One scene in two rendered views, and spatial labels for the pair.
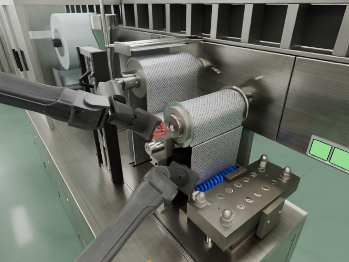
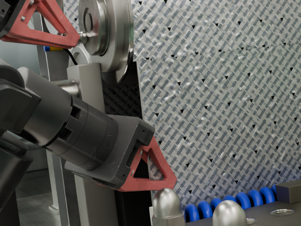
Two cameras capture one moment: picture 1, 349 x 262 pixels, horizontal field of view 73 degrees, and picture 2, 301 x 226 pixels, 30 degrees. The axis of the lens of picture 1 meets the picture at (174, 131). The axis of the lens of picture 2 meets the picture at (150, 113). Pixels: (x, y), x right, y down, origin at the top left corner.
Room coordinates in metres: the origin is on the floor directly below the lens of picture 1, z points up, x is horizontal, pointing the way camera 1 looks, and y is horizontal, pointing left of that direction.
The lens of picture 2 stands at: (0.03, -0.21, 1.17)
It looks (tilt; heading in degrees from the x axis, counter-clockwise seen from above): 3 degrees down; 15
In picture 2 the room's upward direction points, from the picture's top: 7 degrees counter-clockwise
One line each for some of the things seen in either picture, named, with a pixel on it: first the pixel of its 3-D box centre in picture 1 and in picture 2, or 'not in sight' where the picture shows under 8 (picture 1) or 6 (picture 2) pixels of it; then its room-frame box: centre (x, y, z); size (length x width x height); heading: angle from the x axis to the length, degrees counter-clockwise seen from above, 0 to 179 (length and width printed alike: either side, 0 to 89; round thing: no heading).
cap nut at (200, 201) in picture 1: (200, 198); (167, 211); (0.53, -0.08, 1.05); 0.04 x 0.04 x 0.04
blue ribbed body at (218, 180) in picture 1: (217, 179); (258, 204); (0.65, -0.15, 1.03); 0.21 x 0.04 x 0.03; 128
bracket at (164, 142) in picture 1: (161, 174); (84, 195); (0.64, 0.05, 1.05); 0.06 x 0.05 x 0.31; 128
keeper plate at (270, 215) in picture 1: (271, 218); not in sight; (0.54, -0.31, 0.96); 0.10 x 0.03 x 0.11; 128
